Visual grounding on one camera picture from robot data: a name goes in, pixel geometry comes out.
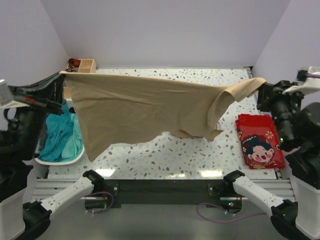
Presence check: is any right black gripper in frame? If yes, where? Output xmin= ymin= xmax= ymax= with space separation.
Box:
xmin=256 ymin=78 xmax=307 ymax=145

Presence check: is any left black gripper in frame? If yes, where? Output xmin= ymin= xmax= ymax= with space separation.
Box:
xmin=9 ymin=70 xmax=67 ymax=157

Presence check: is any beige t shirt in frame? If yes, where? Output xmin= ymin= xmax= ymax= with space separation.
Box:
xmin=64 ymin=72 xmax=266 ymax=162

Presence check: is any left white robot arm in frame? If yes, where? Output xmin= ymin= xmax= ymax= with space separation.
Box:
xmin=0 ymin=73 xmax=104 ymax=240

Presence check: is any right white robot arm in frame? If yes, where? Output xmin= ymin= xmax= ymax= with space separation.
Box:
xmin=222 ymin=80 xmax=320 ymax=240

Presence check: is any dark patterned item in organizer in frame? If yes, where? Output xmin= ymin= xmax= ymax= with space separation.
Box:
xmin=65 ymin=66 xmax=79 ymax=73

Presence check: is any orange black item in organizer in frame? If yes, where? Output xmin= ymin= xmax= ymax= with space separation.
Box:
xmin=68 ymin=58 xmax=81 ymax=68

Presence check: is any black garment with white tag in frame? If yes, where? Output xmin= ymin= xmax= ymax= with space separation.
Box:
xmin=69 ymin=107 xmax=75 ymax=114

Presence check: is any wooden compartment organizer box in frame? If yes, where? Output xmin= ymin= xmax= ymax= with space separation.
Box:
xmin=63 ymin=58 xmax=98 ymax=100

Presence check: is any teal blue t shirt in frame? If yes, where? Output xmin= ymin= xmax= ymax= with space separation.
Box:
xmin=38 ymin=104 xmax=74 ymax=162

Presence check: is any red cartoon folded t shirt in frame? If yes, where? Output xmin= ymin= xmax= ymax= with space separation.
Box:
xmin=235 ymin=114 xmax=286 ymax=169

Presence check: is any light mint t shirt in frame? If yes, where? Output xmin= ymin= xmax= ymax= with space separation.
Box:
xmin=61 ymin=113 xmax=84 ymax=162

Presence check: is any white laundry basket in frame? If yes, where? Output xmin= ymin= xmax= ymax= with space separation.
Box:
xmin=34 ymin=136 xmax=85 ymax=166

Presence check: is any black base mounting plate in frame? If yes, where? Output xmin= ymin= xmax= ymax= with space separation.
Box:
xmin=83 ymin=178 xmax=243 ymax=216

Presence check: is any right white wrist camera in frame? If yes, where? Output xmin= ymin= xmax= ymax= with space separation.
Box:
xmin=282 ymin=66 xmax=320 ymax=96

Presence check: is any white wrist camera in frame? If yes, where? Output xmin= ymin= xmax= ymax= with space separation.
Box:
xmin=0 ymin=79 xmax=14 ymax=109
xmin=282 ymin=66 xmax=320 ymax=96

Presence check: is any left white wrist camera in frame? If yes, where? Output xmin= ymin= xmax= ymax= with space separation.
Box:
xmin=0 ymin=79 xmax=14 ymax=109

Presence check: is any aluminium rail frame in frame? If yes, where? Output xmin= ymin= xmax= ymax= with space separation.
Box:
xmin=31 ymin=177 xmax=295 ymax=201

